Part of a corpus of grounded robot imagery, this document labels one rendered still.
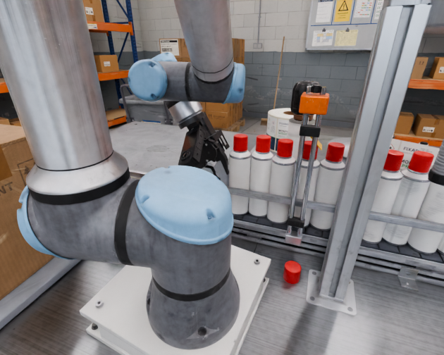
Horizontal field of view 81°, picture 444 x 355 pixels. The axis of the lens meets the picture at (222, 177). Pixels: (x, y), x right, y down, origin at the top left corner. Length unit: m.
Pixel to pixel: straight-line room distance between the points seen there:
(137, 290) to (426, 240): 0.57
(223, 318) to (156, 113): 2.53
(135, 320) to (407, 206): 0.54
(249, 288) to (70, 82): 0.40
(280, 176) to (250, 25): 4.92
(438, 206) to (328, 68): 4.54
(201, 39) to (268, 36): 4.89
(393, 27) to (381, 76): 0.05
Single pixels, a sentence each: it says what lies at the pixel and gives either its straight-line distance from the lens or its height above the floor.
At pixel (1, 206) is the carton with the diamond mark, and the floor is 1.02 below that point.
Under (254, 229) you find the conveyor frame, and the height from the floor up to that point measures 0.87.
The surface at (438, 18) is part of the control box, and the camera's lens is 0.42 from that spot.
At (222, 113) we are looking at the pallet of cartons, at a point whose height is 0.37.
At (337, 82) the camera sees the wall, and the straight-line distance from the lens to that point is 5.09.
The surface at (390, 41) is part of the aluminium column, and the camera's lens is 0.40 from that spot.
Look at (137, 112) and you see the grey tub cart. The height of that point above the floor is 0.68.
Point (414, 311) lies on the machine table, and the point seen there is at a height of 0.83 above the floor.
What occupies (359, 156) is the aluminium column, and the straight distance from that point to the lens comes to 0.43.
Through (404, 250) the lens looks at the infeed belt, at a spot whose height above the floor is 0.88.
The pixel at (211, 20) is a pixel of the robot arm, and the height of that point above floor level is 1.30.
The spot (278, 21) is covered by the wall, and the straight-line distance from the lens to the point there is 5.27.
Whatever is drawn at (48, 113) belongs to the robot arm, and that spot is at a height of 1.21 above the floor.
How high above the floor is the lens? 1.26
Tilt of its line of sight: 26 degrees down
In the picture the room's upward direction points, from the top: straight up
